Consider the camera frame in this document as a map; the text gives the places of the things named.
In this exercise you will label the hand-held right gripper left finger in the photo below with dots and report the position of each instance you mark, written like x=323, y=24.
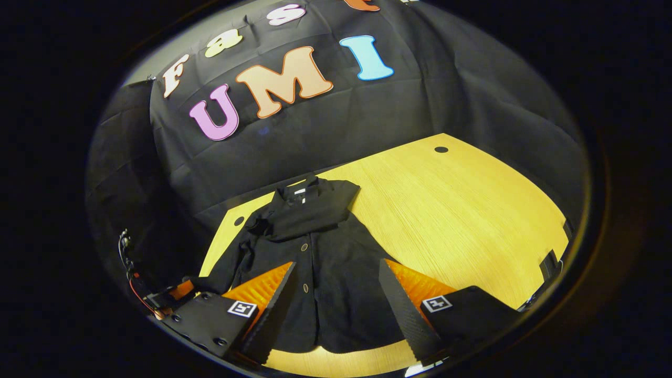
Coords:
x=273, y=320

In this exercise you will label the black backdrop cloth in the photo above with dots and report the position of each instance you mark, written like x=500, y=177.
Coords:
x=367, y=115

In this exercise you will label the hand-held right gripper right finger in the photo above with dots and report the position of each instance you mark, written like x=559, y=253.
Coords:
x=404, y=315

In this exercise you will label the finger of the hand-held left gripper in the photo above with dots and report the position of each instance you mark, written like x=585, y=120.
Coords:
x=182, y=290

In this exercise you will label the black table edge clamp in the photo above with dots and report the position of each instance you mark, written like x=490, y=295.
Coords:
x=551, y=265
x=568, y=230

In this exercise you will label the black button jacket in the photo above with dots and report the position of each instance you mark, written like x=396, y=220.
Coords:
x=336, y=262

